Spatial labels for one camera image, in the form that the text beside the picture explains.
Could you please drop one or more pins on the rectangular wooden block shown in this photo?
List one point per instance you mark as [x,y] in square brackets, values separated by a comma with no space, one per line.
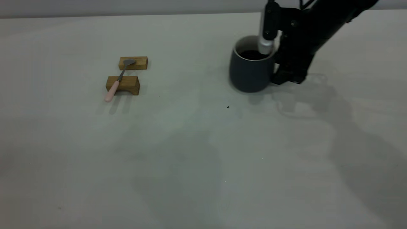
[140,64]

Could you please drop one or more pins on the dark coffee liquid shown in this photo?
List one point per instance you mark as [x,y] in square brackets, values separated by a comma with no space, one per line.
[251,55]

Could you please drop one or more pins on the dark grey ceramic mug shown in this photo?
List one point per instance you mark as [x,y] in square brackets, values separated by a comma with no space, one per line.
[249,74]

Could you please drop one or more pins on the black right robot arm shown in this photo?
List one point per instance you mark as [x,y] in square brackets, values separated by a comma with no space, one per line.
[340,12]

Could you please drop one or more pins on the wrist camera with silver barrel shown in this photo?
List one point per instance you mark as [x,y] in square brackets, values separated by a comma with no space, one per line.
[266,30]

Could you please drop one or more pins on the arched wooden block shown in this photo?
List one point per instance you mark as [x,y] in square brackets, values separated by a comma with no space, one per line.
[130,83]

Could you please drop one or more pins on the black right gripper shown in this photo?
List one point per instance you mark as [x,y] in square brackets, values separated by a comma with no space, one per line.
[297,35]

